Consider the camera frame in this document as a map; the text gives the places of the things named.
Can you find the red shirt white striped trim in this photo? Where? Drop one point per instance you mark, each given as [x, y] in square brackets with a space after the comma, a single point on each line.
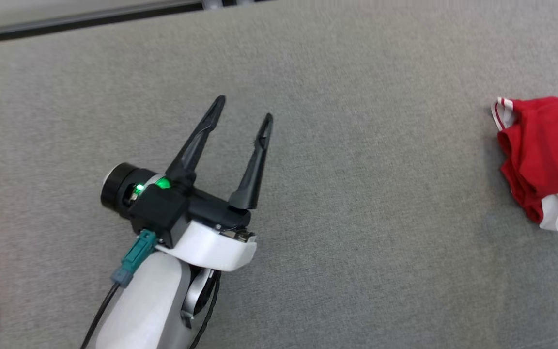
[540, 145]

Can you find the grey fabric sofa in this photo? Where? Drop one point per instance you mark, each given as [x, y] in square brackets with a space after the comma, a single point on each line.
[356, 194]

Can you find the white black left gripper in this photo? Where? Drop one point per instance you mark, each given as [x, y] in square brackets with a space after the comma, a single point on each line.
[211, 247]

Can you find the grey cylindrical post bumper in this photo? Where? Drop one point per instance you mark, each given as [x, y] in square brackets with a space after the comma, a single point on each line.
[211, 3]

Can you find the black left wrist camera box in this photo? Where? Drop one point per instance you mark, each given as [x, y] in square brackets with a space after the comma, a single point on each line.
[160, 213]

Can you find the grey baseboard strip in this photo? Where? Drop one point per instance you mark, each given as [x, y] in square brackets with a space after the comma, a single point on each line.
[66, 22]

